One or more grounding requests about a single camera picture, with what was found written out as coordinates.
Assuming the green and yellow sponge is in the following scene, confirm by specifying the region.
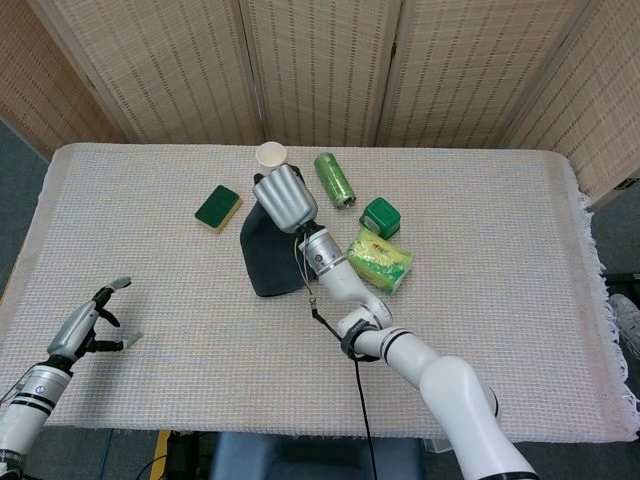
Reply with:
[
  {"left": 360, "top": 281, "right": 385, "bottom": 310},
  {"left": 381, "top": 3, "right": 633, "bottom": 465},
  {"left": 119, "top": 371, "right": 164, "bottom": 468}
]
[{"left": 194, "top": 184, "right": 245, "bottom": 235}]

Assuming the bamboo folding screen panel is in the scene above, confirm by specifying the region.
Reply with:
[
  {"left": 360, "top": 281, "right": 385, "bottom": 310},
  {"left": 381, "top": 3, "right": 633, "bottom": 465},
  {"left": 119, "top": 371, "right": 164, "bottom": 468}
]
[
  {"left": 27, "top": 0, "right": 264, "bottom": 146},
  {"left": 0, "top": 0, "right": 126, "bottom": 144},
  {"left": 377, "top": 0, "right": 596, "bottom": 150},
  {"left": 238, "top": 0, "right": 404, "bottom": 147},
  {"left": 504, "top": 0, "right": 640, "bottom": 211}
]

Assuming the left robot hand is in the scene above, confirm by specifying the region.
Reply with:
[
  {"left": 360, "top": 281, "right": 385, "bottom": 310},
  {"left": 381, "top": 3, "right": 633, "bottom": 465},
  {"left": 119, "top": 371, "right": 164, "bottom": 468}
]
[{"left": 47, "top": 276, "right": 145, "bottom": 361}]

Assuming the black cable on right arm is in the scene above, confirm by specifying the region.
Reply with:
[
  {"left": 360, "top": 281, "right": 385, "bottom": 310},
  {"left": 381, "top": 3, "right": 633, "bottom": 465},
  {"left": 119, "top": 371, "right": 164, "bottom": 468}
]
[{"left": 298, "top": 239, "right": 377, "bottom": 480}]

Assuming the green square plastic container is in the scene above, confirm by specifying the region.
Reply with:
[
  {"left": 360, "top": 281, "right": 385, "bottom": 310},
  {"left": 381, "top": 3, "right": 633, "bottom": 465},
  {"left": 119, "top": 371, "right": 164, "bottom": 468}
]
[{"left": 358, "top": 196, "right": 402, "bottom": 240}]

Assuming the yellow black-backed cloth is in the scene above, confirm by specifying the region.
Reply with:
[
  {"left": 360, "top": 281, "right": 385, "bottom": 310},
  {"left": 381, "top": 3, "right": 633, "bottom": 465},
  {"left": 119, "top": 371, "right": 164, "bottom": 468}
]
[{"left": 238, "top": 172, "right": 314, "bottom": 299}]

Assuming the white paper cup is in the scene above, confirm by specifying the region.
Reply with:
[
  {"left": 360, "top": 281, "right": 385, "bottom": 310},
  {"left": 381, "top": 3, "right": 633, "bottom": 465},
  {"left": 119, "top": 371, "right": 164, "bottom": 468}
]
[{"left": 255, "top": 141, "right": 288, "bottom": 170}]

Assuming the white shoe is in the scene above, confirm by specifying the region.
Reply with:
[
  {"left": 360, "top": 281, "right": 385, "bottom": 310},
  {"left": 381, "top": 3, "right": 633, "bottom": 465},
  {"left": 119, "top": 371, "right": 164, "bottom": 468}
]
[{"left": 608, "top": 293, "right": 640, "bottom": 346}]

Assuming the black floor cable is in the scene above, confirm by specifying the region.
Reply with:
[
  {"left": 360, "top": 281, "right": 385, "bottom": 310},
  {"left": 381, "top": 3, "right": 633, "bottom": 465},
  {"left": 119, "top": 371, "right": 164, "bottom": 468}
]
[{"left": 133, "top": 453, "right": 169, "bottom": 480}]

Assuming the yellow-green snack packet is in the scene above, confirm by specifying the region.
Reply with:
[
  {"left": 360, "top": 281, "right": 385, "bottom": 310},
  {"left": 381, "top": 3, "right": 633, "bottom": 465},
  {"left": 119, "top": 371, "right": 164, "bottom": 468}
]
[{"left": 342, "top": 228, "right": 415, "bottom": 296}]

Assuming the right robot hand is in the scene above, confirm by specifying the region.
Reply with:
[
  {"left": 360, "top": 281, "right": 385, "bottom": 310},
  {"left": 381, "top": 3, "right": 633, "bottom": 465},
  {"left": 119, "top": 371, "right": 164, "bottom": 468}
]
[{"left": 251, "top": 162, "right": 319, "bottom": 234}]

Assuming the green drink can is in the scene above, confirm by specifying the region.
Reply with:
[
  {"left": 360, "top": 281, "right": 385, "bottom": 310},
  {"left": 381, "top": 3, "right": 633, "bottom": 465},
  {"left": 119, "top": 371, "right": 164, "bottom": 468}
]
[{"left": 313, "top": 151, "right": 358, "bottom": 210}]

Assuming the white woven tablecloth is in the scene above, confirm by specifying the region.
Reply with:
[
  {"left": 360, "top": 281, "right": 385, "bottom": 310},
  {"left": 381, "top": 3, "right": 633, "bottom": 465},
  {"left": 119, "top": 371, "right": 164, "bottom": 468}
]
[{"left": 0, "top": 142, "right": 632, "bottom": 446}]

